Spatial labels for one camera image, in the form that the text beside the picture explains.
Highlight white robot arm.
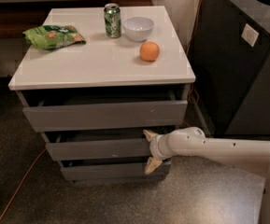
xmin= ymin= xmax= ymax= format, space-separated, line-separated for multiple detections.
xmin=144 ymin=127 xmax=270 ymax=224

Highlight green soda can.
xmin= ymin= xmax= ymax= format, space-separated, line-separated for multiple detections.
xmin=104 ymin=3 xmax=121 ymax=38

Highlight green snack bag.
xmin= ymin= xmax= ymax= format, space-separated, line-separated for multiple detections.
xmin=22 ymin=25 xmax=86 ymax=49

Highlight black bin cabinet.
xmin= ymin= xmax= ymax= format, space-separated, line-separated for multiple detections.
xmin=189 ymin=0 xmax=270 ymax=135

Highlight white label on cabinet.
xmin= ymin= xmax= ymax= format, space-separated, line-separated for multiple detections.
xmin=241 ymin=24 xmax=259 ymax=47

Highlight grey top drawer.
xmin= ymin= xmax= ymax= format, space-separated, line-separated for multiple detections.
xmin=23 ymin=100 xmax=187 ymax=133

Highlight orange fruit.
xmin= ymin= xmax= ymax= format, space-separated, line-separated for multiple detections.
xmin=139 ymin=42 xmax=160 ymax=62

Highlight grey drawer cabinet white top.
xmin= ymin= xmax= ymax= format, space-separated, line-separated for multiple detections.
xmin=8 ymin=7 xmax=195 ymax=184

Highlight white bowl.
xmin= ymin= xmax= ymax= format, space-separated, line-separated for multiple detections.
xmin=123 ymin=17 xmax=154 ymax=42

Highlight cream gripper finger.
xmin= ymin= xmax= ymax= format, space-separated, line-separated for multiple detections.
xmin=143 ymin=129 xmax=158 ymax=142
xmin=145 ymin=157 xmax=163 ymax=175

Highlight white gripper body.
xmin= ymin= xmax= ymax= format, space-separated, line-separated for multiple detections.
xmin=149 ymin=133 xmax=172 ymax=161

